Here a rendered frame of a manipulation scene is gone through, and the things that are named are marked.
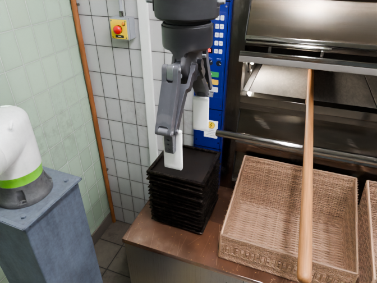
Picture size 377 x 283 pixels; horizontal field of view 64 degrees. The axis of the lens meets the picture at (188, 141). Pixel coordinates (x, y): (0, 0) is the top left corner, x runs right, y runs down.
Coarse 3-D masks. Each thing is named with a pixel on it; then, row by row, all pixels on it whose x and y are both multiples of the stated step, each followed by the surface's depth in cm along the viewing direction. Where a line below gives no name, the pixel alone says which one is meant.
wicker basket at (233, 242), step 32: (256, 160) 159; (256, 192) 164; (288, 192) 158; (320, 192) 152; (352, 192) 144; (224, 224) 134; (256, 224) 154; (288, 224) 154; (320, 224) 155; (352, 224) 133; (224, 256) 137; (256, 256) 138; (288, 256) 122; (320, 256) 138; (352, 256) 124
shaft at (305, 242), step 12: (312, 72) 167; (312, 84) 152; (312, 96) 140; (312, 108) 129; (312, 120) 120; (312, 132) 112; (312, 144) 105; (312, 156) 99; (312, 168) 94; (312, 180) 89; (300, 216) 77; (300, 228) 74; (300, 240) 70; (300, 252) 67; (300, 264) 64; (300, 276) 62
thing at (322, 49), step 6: (246, 42) 124; (252, 42) 123; (258, 42) 123; (264, 42) 122; (270, 42) 122; (270, 48) 122; (300, 48) 118; (306, 48) 118; (312, 48) 117; (318, 48) 116; (324, 48) 115; (330, 48) 115
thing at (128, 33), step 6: (114, 18) 143; (120, 18) 142; (126, 18) 142; (132, 18) 145; (114, 24) 144; (120, 24) 143; (126, 24) 142; (132, 24) 146; (126, 30) 143; (132, 30) 147; (114, 36) 147; (120, 36) 146; (126, 36) 145; (132, 36) 148
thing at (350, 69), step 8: (240, 56) 124; (248, 56) 123; (272, 64) 120; (280, 64) 119; (288, 64) 118; (296, 64) 117; (304, 64) 116; (312, 64) 115; (320, 64) 114; (328, 64) 114; (344, 72) 113; (352, 72) 112; (360, 72) 111; (368, 72) 110; (376, 72) 109
